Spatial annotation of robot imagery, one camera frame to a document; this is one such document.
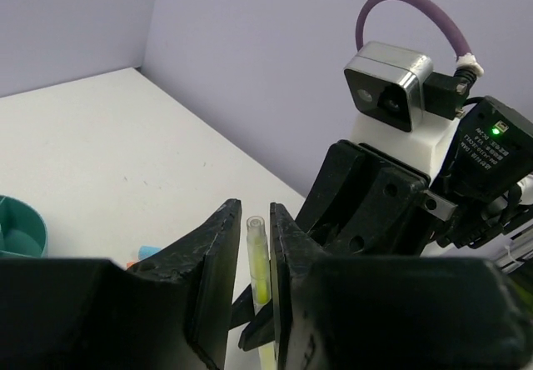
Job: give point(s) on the teal round divided organizer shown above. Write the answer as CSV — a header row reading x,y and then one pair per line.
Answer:
x,y
23,231

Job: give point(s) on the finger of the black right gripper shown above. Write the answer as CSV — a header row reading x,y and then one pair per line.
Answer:
x,y
260,330
242,309

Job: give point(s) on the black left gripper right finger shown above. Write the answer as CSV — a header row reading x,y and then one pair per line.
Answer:
x,y
389,312

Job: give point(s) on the yellow gel pen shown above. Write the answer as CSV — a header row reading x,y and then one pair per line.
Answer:
x,y
258,258

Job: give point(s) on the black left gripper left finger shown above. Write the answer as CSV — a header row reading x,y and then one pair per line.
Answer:
x,y
170,311

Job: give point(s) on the blue eraser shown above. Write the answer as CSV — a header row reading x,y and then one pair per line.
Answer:
x,y
145,252

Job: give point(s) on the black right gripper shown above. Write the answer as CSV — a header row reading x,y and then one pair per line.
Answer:
x,y
364,202

